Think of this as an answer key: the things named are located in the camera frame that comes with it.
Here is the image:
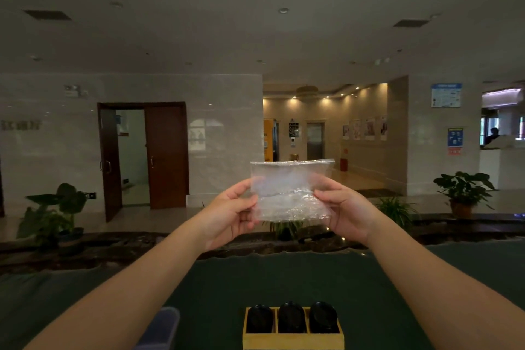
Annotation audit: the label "person's right hand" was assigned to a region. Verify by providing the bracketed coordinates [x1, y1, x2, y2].
[313, 175, 383, 247]

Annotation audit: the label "person's left hand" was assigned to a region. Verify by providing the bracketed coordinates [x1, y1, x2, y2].
[196, 178, 260, 253]

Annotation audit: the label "clear plastic bag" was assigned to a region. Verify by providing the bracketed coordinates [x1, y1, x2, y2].
[250, 158, 335, 223]

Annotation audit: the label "black lids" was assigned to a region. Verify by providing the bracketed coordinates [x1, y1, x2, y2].
[277, 301, 307, 334]
[308, 301, 340, 334]
[246, 304, 275, 334]

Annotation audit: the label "wooden three-compartment tray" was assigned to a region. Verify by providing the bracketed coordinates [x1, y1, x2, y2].
[242, 305, 345, 350]

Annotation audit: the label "person's right forearm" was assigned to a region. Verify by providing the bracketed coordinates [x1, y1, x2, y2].
[365, 216, 525, 350]

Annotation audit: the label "person's left forearm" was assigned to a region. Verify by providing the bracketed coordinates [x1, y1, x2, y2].
[22, 216, 208, 350]

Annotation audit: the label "potted green grass plant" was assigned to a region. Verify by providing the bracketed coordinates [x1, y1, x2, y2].
[270, 220, 305, 242]
[375, 196, 419, 230]

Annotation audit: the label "dark green table cover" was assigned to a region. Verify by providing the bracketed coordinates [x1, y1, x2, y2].
[0, 238, 525, 350]

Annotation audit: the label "grey elevator door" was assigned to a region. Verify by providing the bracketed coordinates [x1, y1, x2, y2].
[306, 121, 325, 161]

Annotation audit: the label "brown wooden door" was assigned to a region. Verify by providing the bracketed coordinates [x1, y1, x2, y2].
[144, 104, 190, 210]

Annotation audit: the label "yellow upright panel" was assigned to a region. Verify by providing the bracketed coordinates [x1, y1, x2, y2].
[264, 119, 275, 162]

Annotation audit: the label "dark stone planter bed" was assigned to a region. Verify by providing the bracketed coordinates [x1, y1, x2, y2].
[0, 213, 525, 276]

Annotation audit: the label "blue and red notice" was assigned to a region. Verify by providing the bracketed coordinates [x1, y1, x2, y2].
[447, 127, 465, 156]

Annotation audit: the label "grey-purple plastic bin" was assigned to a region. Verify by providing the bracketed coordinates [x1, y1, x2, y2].
[135, 306, 181, 350]

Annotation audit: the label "white reception counter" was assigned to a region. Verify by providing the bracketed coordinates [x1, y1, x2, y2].
[479, 136, 525, 191]

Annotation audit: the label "large-leaf dark green plant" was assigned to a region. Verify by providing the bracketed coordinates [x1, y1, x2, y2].
[16, 183, 88, 255]

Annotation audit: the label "bright glass window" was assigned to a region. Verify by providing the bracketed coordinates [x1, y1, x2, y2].
[480, 87, 525, 148]

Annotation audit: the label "dark brown door frame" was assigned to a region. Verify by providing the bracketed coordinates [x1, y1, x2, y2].
[97, 101, 189, 223]

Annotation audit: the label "blue wall poster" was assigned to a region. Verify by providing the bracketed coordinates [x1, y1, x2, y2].
[430, 83, 463, 108]

